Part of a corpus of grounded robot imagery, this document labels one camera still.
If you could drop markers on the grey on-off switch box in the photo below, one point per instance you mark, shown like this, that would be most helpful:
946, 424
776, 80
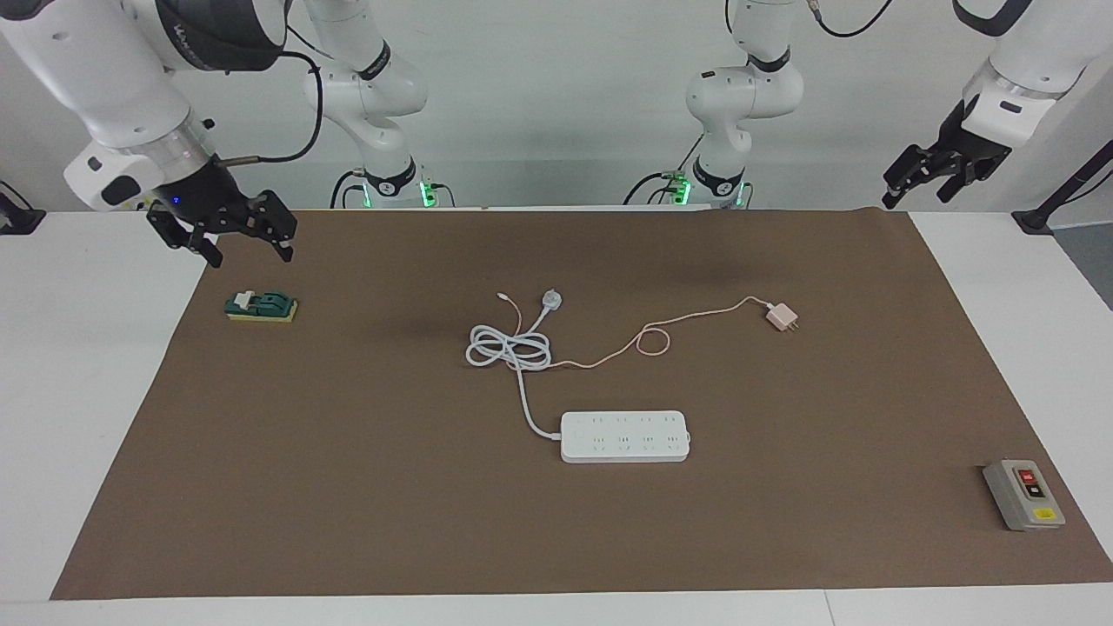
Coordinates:
1026, 496

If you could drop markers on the brown table mat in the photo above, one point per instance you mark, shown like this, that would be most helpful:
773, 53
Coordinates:
348, 487

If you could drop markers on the pink charger adapter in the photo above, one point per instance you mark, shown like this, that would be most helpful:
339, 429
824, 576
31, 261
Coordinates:
780, 317

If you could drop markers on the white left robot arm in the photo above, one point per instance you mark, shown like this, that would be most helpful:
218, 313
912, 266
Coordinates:
739, 96

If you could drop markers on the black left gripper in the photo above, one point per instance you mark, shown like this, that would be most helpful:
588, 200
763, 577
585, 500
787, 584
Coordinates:
978, 143

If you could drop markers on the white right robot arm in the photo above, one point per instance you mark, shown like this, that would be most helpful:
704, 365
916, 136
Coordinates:
130, 96

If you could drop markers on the white power strip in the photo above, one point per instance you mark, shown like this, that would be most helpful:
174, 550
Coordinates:
626, 437

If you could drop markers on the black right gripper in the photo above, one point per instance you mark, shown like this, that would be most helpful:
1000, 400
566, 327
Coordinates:
204, 200

